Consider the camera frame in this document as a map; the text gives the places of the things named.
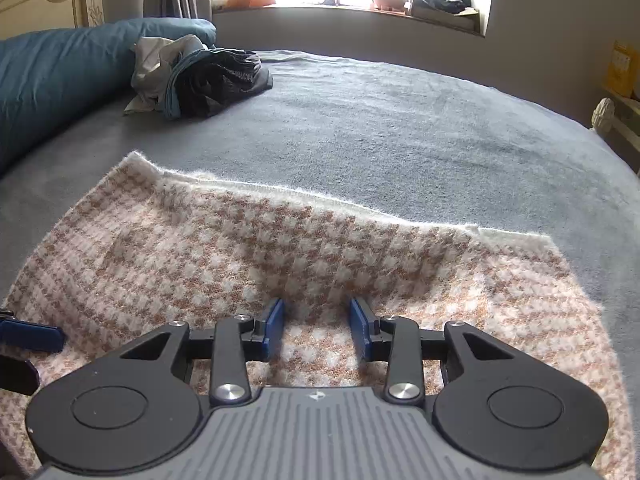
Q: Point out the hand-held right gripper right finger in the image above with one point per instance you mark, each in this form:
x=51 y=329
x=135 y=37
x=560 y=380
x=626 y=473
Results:
x=357 y=327

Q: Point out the teal quilted duvet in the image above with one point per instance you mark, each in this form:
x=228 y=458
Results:
x=60 y=75

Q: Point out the cardboard box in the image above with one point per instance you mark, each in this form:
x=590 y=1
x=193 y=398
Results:
x=445 y=19

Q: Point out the black clothes bundle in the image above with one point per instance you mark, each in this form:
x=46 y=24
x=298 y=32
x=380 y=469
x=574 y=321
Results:
x=442 y=1

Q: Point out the pink white houndstooth coat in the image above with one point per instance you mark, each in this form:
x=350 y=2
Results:
x=200 y=250

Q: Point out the white carved bedpost finial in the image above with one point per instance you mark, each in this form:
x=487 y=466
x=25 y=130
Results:
x=602 y=115

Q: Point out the grey bed blanket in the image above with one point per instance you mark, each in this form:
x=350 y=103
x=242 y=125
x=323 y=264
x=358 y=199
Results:
x=400 y=135

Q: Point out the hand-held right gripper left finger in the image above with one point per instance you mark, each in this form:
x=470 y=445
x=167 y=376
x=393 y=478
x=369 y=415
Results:
x=275 y=327

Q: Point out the light blue garment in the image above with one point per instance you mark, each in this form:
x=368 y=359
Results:
x=172 y=95

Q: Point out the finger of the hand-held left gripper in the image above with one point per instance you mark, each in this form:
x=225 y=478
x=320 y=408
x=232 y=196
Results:
x=17 y=376
x=35 y=336

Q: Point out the yellow box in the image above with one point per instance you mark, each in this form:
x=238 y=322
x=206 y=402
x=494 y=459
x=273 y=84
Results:
x=622 y=70

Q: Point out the dark grey garment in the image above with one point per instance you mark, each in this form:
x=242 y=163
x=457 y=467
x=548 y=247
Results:
x=220 y=80

